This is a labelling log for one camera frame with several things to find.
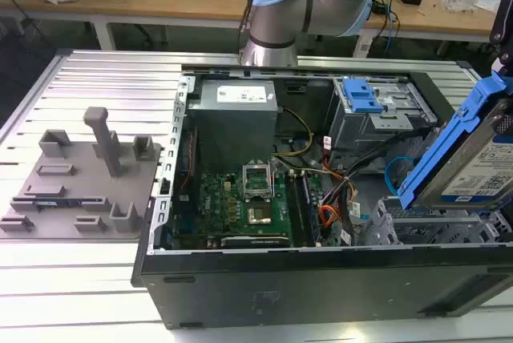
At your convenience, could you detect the hard disk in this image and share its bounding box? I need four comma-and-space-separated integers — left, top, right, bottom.
397, 70, 513, 212

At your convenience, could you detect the blue disk wire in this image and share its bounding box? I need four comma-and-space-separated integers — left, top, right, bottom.
384, 155, 414, 196

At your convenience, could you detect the metal disk bay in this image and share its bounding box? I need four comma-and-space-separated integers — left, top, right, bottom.
362, 196, 513, 246

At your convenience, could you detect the RAM stick in slot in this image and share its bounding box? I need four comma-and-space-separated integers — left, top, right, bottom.
300, 174, 322, 245

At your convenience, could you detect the blue drive bay latch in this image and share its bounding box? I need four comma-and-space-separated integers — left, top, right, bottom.
343, 79, 386, 114

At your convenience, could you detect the metal optical drive cage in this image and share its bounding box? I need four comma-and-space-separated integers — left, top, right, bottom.
326, 77, 438, 159

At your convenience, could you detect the metal socket cover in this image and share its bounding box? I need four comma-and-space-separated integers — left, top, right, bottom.
242, 162, 276, 202

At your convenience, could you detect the grey power supply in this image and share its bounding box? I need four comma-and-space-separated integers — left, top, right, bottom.
187, 79, 280, 172

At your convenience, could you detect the CPU socket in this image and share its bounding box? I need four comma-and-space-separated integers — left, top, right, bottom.
246, 204, 277, 227

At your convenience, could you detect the black graphics card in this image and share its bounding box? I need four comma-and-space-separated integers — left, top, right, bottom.
220, 234, 290, 248

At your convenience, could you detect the green motherboard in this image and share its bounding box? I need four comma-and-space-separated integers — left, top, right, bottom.
172, 158, 341, 250

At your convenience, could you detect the wooden desk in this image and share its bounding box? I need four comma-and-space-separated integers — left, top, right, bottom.
0, 0, 513, 54

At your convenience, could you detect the black PC case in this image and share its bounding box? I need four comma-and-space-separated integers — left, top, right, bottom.
131, 63, 513, 330

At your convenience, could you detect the grey parts rack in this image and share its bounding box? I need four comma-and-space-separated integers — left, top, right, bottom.
0, 106, 164, 242

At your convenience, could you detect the RAM stick on rack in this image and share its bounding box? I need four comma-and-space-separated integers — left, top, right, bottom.
34, 198, 87, 206

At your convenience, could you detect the black wire bundle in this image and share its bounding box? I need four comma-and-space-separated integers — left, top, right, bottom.
344, 144, 402, 184

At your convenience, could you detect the yellow black cable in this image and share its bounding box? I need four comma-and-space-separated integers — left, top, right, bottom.
272, 107, 315, 158

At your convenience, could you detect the orange red wire bundle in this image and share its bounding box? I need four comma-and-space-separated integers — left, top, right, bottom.
318, 176, 360, 236

